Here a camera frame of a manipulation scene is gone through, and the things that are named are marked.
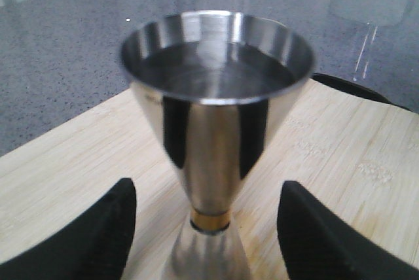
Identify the wooden cutting board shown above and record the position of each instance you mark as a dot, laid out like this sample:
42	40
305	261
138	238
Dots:
358	157

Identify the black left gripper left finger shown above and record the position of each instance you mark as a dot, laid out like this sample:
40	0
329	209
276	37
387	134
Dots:
95	245

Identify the steel double jigger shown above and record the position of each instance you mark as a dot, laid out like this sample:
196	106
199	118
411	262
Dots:
215	86

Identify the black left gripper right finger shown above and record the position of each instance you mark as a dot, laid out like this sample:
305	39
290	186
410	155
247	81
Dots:
317	244

